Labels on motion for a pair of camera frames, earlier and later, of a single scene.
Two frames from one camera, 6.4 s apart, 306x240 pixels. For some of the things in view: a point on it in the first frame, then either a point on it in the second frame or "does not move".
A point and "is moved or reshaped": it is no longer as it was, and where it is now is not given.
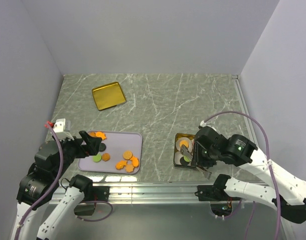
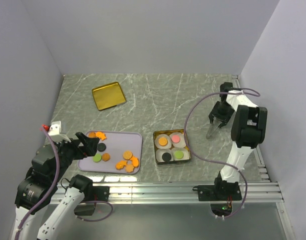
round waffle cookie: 127,155 does not move
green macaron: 187,159 → 179,154
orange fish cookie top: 102,135 does not move
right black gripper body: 205,157 → 222,111
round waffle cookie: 184,142 → 163,141
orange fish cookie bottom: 120,165 does not move
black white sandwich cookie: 183,162 → 166,156
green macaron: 97,158 does not move
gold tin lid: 108,95 does not move
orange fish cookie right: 135,161 does not move
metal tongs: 184,150 is moved or reshaped
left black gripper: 92,143 does not move
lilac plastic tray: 120,152 does not move
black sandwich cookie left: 102,147 does not move
